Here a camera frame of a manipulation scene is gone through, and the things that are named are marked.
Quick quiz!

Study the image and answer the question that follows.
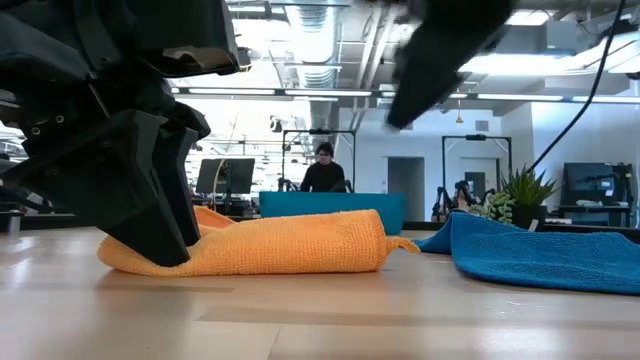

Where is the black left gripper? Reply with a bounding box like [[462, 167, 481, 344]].
[[0, 0, 212, 268]]

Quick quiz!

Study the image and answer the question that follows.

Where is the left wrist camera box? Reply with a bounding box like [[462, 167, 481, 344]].
[[142, 0, 252, 79]]

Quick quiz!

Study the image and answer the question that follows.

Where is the potted succulent plant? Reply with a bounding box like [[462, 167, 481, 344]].
[[468, 163, 562, 233]]

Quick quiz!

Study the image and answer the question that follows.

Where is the black monitor on stand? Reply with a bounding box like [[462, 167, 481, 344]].
[[194, 157, 257, 216]]

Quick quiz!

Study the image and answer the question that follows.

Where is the black robot arms pair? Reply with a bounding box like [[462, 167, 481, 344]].
[[432, 176, 499, 222]]

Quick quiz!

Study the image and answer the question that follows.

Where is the dark office desk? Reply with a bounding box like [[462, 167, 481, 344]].
[[555, 202, 635, 227]]

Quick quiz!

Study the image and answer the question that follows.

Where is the teal plastic basket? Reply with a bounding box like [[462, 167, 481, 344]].
[[258, 190, 408, 237]]

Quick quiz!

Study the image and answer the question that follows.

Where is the person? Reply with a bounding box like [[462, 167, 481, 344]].
[[298, 141, 350, 194]]

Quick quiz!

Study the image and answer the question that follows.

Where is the wide black monitor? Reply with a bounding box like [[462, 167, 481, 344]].
[[561, 161, 635, 207]]

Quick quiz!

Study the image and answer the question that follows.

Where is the orange microfiber towel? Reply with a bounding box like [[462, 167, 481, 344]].
[[95, 204, 422, 279]]

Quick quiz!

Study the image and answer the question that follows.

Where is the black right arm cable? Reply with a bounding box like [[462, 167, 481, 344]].
[[527, 0, 627, 174]]

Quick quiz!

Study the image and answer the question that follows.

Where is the blue microfiber towel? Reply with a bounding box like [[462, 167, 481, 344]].
[[412, 209, 640, 297]]

